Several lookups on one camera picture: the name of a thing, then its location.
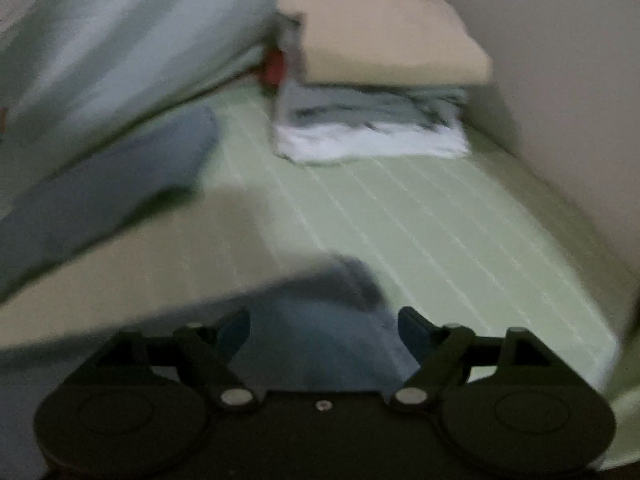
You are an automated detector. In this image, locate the blue denim garment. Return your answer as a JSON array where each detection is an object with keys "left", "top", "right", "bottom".
[{"left": 0, "top": 252, "right": 423, "bottom": 480}]

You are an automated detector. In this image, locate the folded grey blue garment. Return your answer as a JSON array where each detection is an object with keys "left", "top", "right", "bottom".
[{"left": 272, "top": 45, "right": 472, "bottom": 132}]

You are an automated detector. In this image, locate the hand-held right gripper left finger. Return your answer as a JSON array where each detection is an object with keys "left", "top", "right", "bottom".
[{"left": 90, "top": 307, "right": 259, "bottom": 413}]

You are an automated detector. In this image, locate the red object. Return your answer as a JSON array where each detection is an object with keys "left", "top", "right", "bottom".
[{"left": 262, "top": 49, "right": 287, "bottom": 87}]

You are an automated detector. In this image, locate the folded beige cloth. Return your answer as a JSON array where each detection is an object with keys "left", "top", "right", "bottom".
[{"left": 275, "top": 0, "right": 494, "bottom": 87}]

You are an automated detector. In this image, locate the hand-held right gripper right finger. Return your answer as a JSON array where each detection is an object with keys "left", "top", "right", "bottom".
[{"left": 390, "top": 306, "right": 551, "bottom": 412}]

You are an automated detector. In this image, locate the folded white garment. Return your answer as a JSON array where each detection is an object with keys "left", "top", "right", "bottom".
[{"left": 272, "top": 121, "right": 474, "bottom": 164}]

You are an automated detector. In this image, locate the carrot print quilt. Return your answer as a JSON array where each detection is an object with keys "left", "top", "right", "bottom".
[{"left": 0, "top": 0, "right": 377, "bottom": 216}]

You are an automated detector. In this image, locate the green grid bed sheet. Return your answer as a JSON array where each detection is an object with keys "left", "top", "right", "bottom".
[{"left": 0, "top": 80, "right": 640, "bottom": 480}]

